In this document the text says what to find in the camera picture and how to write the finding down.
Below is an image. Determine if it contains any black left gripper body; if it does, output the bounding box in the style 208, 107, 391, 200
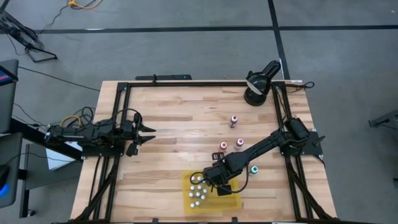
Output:
119, 112, 144, 157

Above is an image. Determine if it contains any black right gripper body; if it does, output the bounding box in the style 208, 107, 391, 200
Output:
202, 151, 242, 197

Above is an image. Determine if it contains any yellow translucent plastic tray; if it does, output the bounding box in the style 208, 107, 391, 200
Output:
181, 169, 243, 215

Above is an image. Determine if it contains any white cardboard box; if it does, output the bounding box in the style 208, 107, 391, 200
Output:
45, 141, 84, 171

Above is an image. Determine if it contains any black desk lamp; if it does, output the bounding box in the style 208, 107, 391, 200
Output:
243, 60, 282, 107

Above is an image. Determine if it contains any black table beam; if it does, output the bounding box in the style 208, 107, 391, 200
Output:
9, 118, 83, 161

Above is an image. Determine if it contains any black upright leg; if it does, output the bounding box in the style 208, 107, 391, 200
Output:
19, 169, 30, 218

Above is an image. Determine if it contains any grey side table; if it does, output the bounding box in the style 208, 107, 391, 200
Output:
0, 58, 19, 134

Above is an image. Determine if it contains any laptop screen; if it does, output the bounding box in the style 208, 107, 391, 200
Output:
0, 68, 18, 86

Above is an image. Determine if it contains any grey stand foot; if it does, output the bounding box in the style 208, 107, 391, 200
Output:
368, 108, 398, 128

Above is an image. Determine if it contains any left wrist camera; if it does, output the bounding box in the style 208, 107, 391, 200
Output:
123, 122, 135, 138

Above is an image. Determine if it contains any black flat bracket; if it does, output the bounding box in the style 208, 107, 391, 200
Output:
135, 73, 193, 81

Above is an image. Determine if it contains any yellow coiled cable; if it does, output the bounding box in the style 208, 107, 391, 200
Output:
60, 114, 82, 128

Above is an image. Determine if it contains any long black floor cable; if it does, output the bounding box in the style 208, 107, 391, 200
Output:
17, 66, 101, 93

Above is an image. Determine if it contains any yellow floor cable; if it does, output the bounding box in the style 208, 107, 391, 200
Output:
67, 0, 104, 10

